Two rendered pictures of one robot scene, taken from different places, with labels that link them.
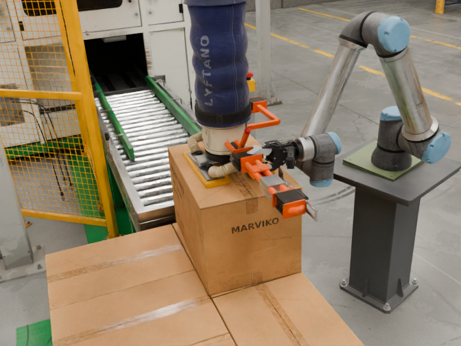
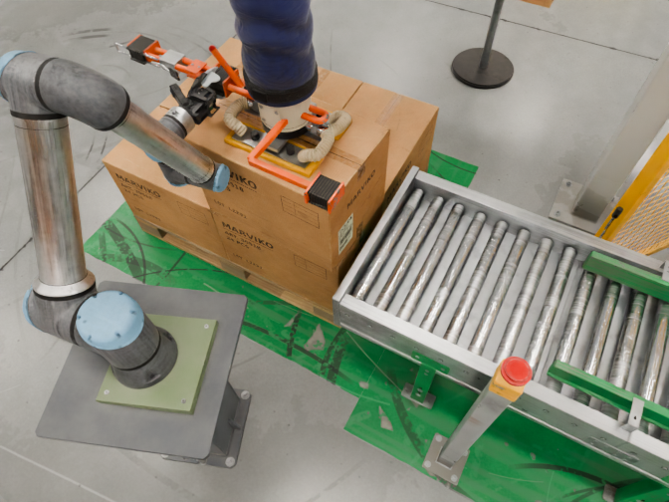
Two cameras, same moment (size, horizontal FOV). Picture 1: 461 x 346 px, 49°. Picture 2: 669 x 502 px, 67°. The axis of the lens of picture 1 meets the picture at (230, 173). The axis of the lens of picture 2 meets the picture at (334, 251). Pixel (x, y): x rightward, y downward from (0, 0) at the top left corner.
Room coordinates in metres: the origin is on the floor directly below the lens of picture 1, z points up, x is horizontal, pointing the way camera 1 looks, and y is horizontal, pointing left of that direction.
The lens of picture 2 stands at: (2.98, -0.70, 2.18)
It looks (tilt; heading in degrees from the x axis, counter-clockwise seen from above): 57 degrees down; 141
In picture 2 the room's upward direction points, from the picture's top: 3 degrees counter-clockwise
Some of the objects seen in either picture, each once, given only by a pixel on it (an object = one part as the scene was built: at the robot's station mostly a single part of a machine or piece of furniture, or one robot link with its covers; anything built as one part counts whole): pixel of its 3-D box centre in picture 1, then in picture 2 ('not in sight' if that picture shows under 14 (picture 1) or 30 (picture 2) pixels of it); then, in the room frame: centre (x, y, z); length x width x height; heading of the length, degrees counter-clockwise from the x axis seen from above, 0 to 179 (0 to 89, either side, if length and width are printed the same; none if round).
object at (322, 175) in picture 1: (320, 169); (177, 166); (1.77, -0.36, 0.95); 0.12 x 0.09 x 0.12; 26
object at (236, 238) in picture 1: (230, 206); (292, 171); (1.89, 0.01, 0.74); 0.60 x 0.40 x 0.40; 16
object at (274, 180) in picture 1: (272, 185); (173, 62); (1.45, -0.13, 1.07); 0.07 x 0.07 x 0.04; 19
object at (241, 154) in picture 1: (247, 159); (222, 79); (1.66, -0.07, 1.07); 0.10 x 0.08 x 0.06; 109
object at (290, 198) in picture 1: (288, 203); (144, 48); (1.32, -0.17, 1.07); 0.08 x 0.07 x 0.05; 19
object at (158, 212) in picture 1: (204, 201); (378, 231); (2.23, 0.14, 0.58); 0.70 x 0.03 x 0.06; 110
